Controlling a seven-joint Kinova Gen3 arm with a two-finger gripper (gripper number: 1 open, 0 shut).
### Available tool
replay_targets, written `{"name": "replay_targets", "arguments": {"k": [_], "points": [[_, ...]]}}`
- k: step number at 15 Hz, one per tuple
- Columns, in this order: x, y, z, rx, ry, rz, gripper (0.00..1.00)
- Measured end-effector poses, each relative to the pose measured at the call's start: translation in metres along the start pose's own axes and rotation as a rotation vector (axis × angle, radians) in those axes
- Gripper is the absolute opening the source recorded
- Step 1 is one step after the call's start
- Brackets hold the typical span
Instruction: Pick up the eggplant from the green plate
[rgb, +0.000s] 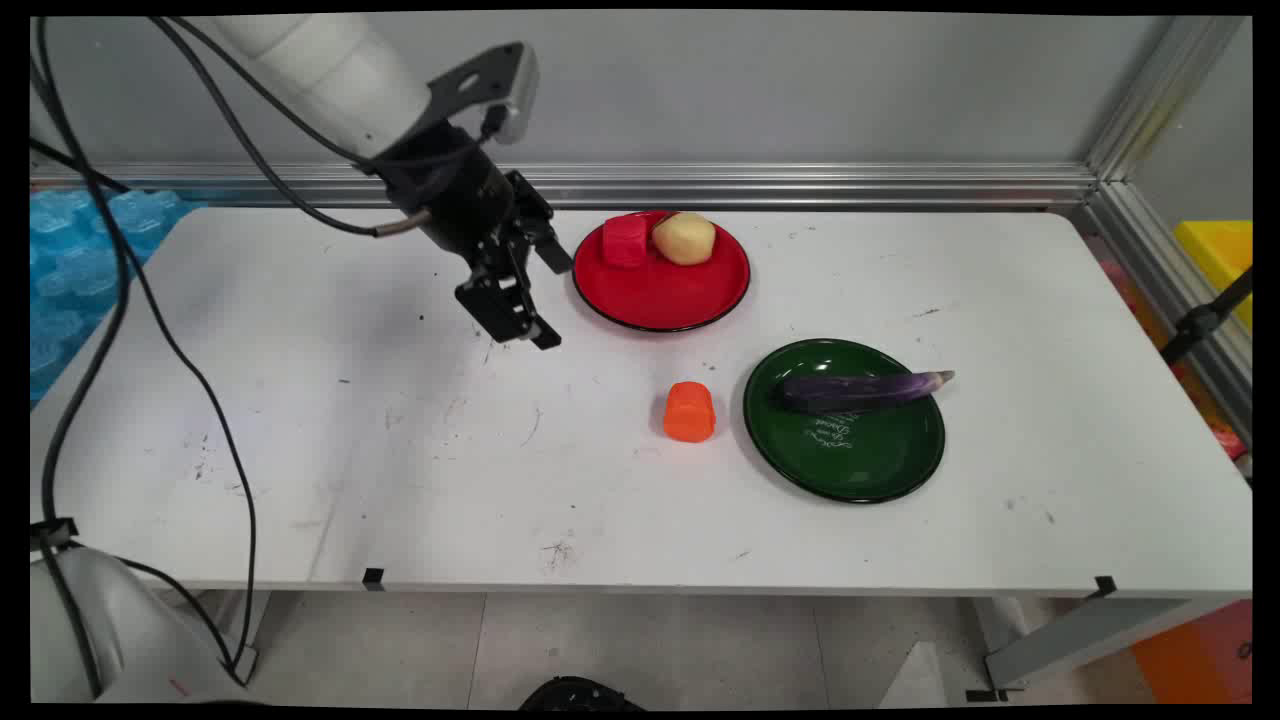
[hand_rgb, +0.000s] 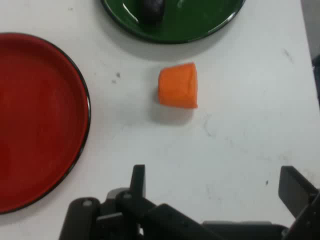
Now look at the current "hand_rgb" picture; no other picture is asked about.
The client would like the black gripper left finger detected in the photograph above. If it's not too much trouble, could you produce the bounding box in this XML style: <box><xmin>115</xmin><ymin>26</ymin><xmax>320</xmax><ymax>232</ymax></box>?
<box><xmin>57</xmin><ymin>164</ymin><xmax>218</xmax><ymax>240</ymax></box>

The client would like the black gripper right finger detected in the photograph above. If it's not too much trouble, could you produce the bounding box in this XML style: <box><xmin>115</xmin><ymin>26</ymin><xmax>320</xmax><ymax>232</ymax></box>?
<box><xmin>278</xmin><ymin>165</ymin><xmax>320</xmax><ymax>240</ymax></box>

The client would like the purple eggplant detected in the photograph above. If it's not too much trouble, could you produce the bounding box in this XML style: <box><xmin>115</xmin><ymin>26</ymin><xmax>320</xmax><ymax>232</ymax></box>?
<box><xmin>136</xmin><ymin>0</ymin><xmax>166</xmax><ymax>25</ymax></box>

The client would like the orange carrot chunk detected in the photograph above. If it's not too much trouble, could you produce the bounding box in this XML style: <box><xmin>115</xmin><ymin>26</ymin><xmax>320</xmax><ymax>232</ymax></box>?
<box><xmin>157</xmin><ymin>62</ymin><xmax>199</xmax><ymax>110</ymax></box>

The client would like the red plate with black rim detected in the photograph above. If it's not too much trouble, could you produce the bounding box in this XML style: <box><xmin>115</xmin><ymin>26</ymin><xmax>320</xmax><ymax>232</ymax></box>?
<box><xmin>0</xmin><ymin>32</ymin><xmax>92</xmax><ymax>215</ymax></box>

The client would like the green plate with white script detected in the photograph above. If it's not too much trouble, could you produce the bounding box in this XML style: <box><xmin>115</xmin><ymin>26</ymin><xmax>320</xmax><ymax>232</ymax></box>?
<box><xmin>100</xmin><ymin>0</ymin><xmax>247</xmax><ymax>45</ymax></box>

